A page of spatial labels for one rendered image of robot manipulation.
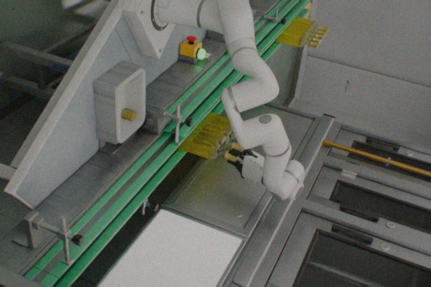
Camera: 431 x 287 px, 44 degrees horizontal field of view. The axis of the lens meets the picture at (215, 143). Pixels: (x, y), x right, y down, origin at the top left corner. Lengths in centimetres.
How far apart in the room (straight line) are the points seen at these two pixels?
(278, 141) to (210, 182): 51
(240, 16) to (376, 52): 652
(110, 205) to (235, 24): 67
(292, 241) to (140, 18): 92
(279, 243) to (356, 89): 660
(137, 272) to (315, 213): 72
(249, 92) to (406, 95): 678
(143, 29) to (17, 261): 82
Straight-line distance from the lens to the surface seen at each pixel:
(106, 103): 174
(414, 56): 802
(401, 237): 205
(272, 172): 169
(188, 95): 205
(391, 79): 820
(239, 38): 164
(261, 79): 157
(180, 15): 182
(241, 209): 194
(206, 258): 176
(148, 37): 184
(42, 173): 166
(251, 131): 158
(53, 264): 155
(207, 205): 195
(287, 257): 187
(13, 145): 232
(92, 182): 175
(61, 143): 169
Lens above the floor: 165
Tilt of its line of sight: 17 degrees down
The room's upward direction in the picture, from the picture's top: 108 degrees clockwise
